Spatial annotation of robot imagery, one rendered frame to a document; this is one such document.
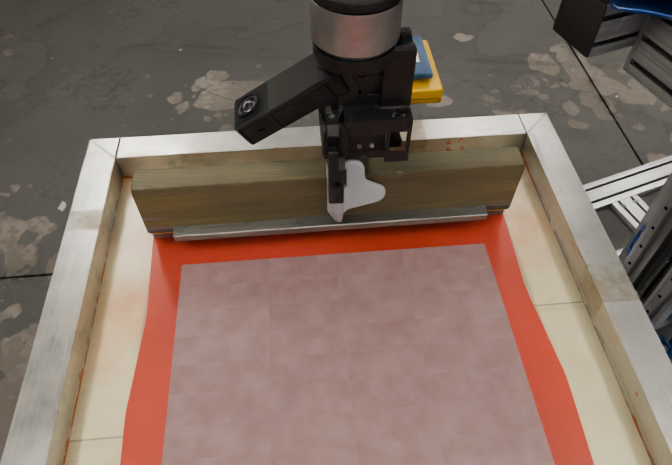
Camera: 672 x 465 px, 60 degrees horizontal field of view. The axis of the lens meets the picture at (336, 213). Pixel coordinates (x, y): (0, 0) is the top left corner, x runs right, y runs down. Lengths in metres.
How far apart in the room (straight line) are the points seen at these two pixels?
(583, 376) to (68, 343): 0.49
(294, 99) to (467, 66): 2.13
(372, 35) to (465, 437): 0.36
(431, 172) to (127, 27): 2.47
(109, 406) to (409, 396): 0.28
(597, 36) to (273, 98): 0.60
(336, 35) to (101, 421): 0.40
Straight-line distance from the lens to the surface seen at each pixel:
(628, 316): 0.63
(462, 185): 0.64
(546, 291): 0.66
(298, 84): 0.52
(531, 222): 0.72
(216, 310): 0.62
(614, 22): 1.01
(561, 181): 0.72
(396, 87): 0.52
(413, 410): 0.57
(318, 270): 0.64
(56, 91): 2.67
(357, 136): 0.55
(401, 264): 0.65
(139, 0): 3.16
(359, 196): 0.59
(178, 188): 0.61
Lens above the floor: 1.48
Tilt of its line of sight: 50 degrees down
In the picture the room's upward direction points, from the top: straight up
